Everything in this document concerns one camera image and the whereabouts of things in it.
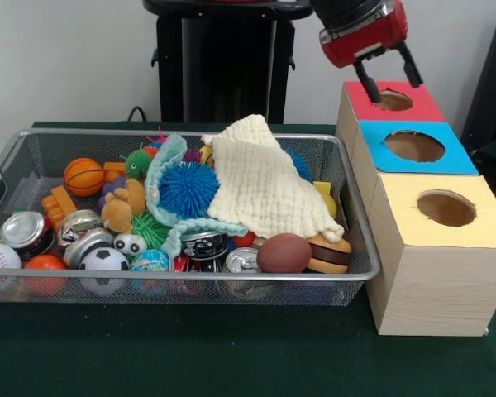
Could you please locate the wooden burger toy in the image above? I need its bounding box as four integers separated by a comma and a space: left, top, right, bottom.
305, 235, 352, 275

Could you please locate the large blue spiky ball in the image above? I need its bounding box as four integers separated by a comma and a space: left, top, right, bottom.
159, 161, 221, 220

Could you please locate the black upright panel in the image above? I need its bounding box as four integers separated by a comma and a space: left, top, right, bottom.
459, 7, 496, 146

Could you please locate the brown toy football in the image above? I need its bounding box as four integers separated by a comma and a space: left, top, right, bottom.
256, 233, 313, 274

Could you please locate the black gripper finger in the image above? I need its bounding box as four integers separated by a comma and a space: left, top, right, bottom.
398, 41, 423, 88
353, 60, 382, 103

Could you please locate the black looped cable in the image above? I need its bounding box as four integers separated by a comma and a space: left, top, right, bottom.
126, 105, 162, 123

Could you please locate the black and white soccer ball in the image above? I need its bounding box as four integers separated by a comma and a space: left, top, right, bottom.
78, 246, 130, 297

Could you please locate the orange toy basketball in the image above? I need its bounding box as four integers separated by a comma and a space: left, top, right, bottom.
64, 158, 106, 198

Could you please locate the teal knitted cloth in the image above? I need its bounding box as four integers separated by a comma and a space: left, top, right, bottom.
144, 132, 249, 260

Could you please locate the cream knitted cloth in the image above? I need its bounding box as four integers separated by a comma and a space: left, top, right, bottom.
201, 114, 345, 243

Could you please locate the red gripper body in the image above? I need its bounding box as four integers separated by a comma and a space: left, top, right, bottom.
318, 0, 409, 69

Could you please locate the wooden box with three holes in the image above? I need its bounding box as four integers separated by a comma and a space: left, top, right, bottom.
336, 80, 496, 337

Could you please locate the small blue spiky ball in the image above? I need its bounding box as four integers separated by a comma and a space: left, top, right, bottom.
287, 148, 313, 183

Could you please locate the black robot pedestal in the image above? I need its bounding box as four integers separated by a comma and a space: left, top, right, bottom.
142, 0, 317, 124

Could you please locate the shallow clear mesh bin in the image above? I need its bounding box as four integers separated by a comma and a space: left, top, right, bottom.
0, 127, 382, 307

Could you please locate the green spiky ball with eyes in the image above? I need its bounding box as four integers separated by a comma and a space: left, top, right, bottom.
113, 213, 170, 256

